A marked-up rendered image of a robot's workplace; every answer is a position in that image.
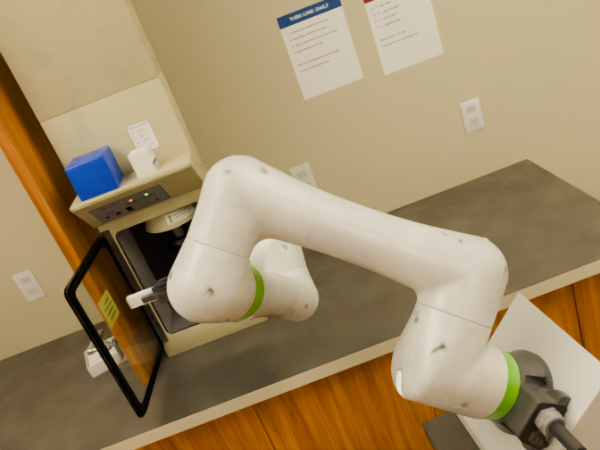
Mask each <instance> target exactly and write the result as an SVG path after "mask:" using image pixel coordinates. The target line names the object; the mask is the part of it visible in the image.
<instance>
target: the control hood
mask: <svg viewBox="0 0 600 450"><path fill-rule="evenodd" d="M158 163H159V166H158V168H157V171H155V172H152V173H150V174H147V175H145V176H142V177H140V178H138V176H137V174H136V173H135V172H134V171H133V172H131V173H129V174H126V175H124V176H123V178H122V181H121V183H120V186H119V187H118V188H116V189H114V190H112V191H109V192H107V193H104V194H102V195H100V196H96V197H93V198H91V199H88V200H86V201H84V202H81V201H80V199H79V196H76V198H75V200H74V201H73V203H72V205H71V207H70V211H71V212H72V213H74V214H75V215H77V216H78V217H80V218H81V219H82V220H83V221H85V222H86V223H88V224H89V225H90V226H92V227H93V228H97V227H100V226H102V225H105V224H106V223H109V222H112V221H116V220H118V219H120V218H123V217H125V216H128V215H130V214H132V213H136V212H139V211H141V210H144V209H146V208H148V207H151V206H153V205H156V204H159V203H162V202H164V201H167V200H170V199H172V198H174V197H176V196H181V195H183V194H186V193H187V192H190V191H193V190H195V189H198V188H201V187H202V186H203V183H204V177H203V174H202V172H201V171H200V169H199V166H198V164H197V162H196V159H195V157H194V155H193V153H192V151H190V150H188V151H186V152H184V153H182V154H177V155H175V156H172V157H171V158H168V159H166V160H163V161H160V162H158ZM158 185H160V186H161V187H162V188H163V189H164V190H165V191H166V192H167V194H168V195H169V196H170V197H171V198H168V199H166V200H163V201H161V202H159V203H156V204H152V205H150V206H147V207H145V208H143V209H140V210H138V211H135V212H132V213H129V214H127V215H124V216H121V217H120V218H117V219H115V220H112V221H108V222H106V223H102V222H101V221H100V220H98V219H97V218H96V217H95V216H94V215H92V214H91V213H90V211H93V210H95V209H97V208H100V207H102V206H105V205H107V204H111V203H113V202H116V201H118V200H121V199H123V198H125V197H128V196H132V195H135V194H136V193H139V192H141V191H144V190H147V189H149V188H152V187H155V186H158Z"/></svg>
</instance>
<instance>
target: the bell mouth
mask: <svg viewBox="0 0 600 450"><path fill-rule="evenodd" d="M197 203H198V202H194V203H192V204H188V205H185V206H183V207H180V208H179V209H176V210H173V211H171V212H167V213H165V214H162V215H160V216H157V217H155V218H153V219H150V220H148V221H146V231H147V232H149V233H161V232H164V231H168V230H171V229H175V228H177V227H178V226H181V225H182V224H184V223H186V222H188V221H190V220H191V219H193V217H194V214H195V211H196V207H197Z"/></svg>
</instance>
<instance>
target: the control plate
mask: <svg viewBox="0 0 600 450"><path fill-rule="evenodd" d="M144 194H148V195H147V196H144ZM156 197H158V200H156V199H155V198H156ZM168 198H171V197H170V196H169V195H168V194H167V192H166V191H165V190H164V189H163V188H162V187H161V186H160V185H158V186H155V187H151V188H149V189H147V190H144V191H141V192H139V193H136V194H135V195H132V196H128V197H125V198H123V199H121V200H118V201H116V202H113V203H111V204H107V205H105V206H102V207H100V208H97V209H95V210H93V211H90V212H89V213H91V214H92V215H94V216H95V217H96V218H97V219H98V220H100V221H101V222H102V223H106V222H108V221H112V220H115V219H117V218H120V217H121V216H124V215H127V214H129V213H133V212H135V211H138V210H140V209H143V208H145V207H147V206H150V205H152V204H156V203H159V202H161V201H163V200H166V199H168ZM130 199H132V200H133V201H131V202H130V201H129V200H130ZM146 201H150V202H149V204H148V203H147V202H146ZM138 204H141V206H139V205H138ZM129 206H131V207H132V208H134V209H135V210H132V211H130V212H129V211H128V210H126V209H125V208H127V207H129ZM117 212H121V214H120V215H116V213H117ZM107 216H110V218H108V219H106V218H105V217H107Z"/></svg>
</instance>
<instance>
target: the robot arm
mask: <svg viewBox="0 0 600 450"><path fill-rule="evenodd" d="M302 247H305V248H308V249H311V250H313V251H317V252H320V253H323V254H327V255H330V256H333V257H336V258H338V259H341V260H343V261H346V262H349V263H352V264H355V265H358V266H360V267H363V268H364V269H367V270H369V271H373V272H376V273H378V274H380V275H382V276H384V277H387V278H389V279H392V280H394V281H396V282H399V283H401V284H403V285H405V286H407V287H409V288H411V289H413V290H414V291H415V293H416V295H417V301H416V304H415V306H414V308H413V311H412V315H411V316H410V318H409V320H408V322H407V323H406V325H405V327H404V330H403V332H402V334H401V336H400V338H399V339H398V341H397V343H396V347H395V350H394V353H393V356H392V362H391V375H392V380H393V383H394V385H395V388H396V390H397V391H398V393H399V394H400V395H401V396H403V397H404V398H406V399H408V400H410V401H413V402H415V403H419V404H424V405H427V406H430V407H434V408H437V409H440V410H444V411H447V412H450V413H456V414H459V415H462V416H466V417H470V418H473V419H477V420H484V419H487V420H490V421H492V422H494V424H495V425H496V426H497V427H498V428H499V429H500V430H501V431H503V432H504V433H506V434H510V435H514V436H516V437H517V438H518V439H519V440H520V441H521V444H522V445H523V447H524V448H525V449H526V450H542V449H544V448H547V447H548V446H549V444H548V441H549V440H550V438H553V437H555V438H556V439H557V440H558V441H559V442H560V443H561V444H562V445H563V446H564V447H565V448H566V449H567V450H587V449H586V448H585V447H584V446H583V445H582V444H581V443H580V442H579V441H578V440H577V439H576V438H575V437H574V436H573V435H572V434H571V433H570V432H569V431H568V430H567V429H566V428H565V425H566V422H565V419H564V418H563V416H564V414H566V412H567V406H568V404H569V402H570V400H571V398H570V397H569V396H568V395H567V394H565V393H564V392H563V391H561V390H558V389H554V383H553V378H552V374H551V371H550V370H549V367H548V366H547V364H546V362H545V361H544V360H543V359H542V358H541V357H540V356H539V355H537V354H534V353H532V352H530V351H527V350H521V349H520V350H514V351H511V352H505V351H502V350H501V349H500V348H498V347H497V346H494V345H491V344H489V343H488V339H489V336H490V333H491V330H492V328H493V325H494V322H495V319H496V315H497V312H498V309H499V306H500V304H501V302H502V299H503V296H504V292H505V289H506V286H507V282H508V266H507V263H506V260H505V258H504V256H503V254H502V253H501V251H500V250H499V249H498V248H497V247H496V246H495V245H494V244H493V243H491V242H490V241H488V240H487V239H484V238H483V237H478V236H473V235H469V234H464V233H460V232H456V231H452V230H448V229H441V228H437V227H433V226H430V225H425V224H421V223H418V222H414V221H408V220H406V219H402V218H399V217H396V216H393V215H390V214H387V213H383V212H379V211H376V210H373V209H371V208H368V207H365V206H362V205H360V204H356V203H353V202H351V201H348V200H345V199H344V198H341V197H338V196H334V195H332V194H330V193H328V192H325V191H323V190H321V189H318V188H316V187H313V186H311V185H309V184H306V183H304V182H303V181H301V180H298V179H295V178H293V177H291V176H289V175H287V174H286V173H284V172H282V171H279V170H277V169H275V168H273V167H271V166H270V165H268V164H266V163H264V162H261V161H259V160H257V159H255V158H253V157H251V156H247V155H232V156H229V157H226V158H223V159H221V160H220V161H218V162H217V163H216V164H214V166H213V167H212V168H211V169H210V170H209V171H208V172H207V174H206V176H205V178H204V183H203V186H202V190H201V194H200V196H199V200H198V203H197V207H196V211H195V214H194V217H193V220H192V222H191V225H190V227H189V230H188V233H187V236H186V239H185V241H184V243H183V245H182V247H181V248H180V250H179V254H178V256H177V258H176V260H175V262H174V264H173V265H172V267H171V271H170V273H169V276H167V277H164V278H162V279H159V280H158V281H157V283H158V284H156V285H154V286H153V287H150V288H148V289H145V290H142V291H140V292H137V293H135V294H133V295H130V296H127V298H126V300H127V302H128V304H129V307H130V308H131V309H133V308H136V307H139V306H140V305H143V304H147V303H150V302H153V301H154V300H157V301H158V302H159V304H160V303H164V302H168V301H170V303H171V305H172V307H173V308H174V310H175V311H176V312H177V313H178V314H179V315H180V316H182V317H183V318H185V319H187V320H189V321H192V322H196V323H223V322H237V323H240V322H245V321H250V320H252V319H256V318H262V317H272V318H280V319H283V320H286V321H290V322H300V321H305V320H307V319H309V318H310V317H311V316H312V315H313V314H314V313H315V311H316V309H317V307H318V303H319V294H318V291H317V288H316V286H315V285H314V283H313V280H312V277H311V275H310V273H309V271H308V269H307V266H306V262H305V259H304V254H303V250H302Z"/></svg>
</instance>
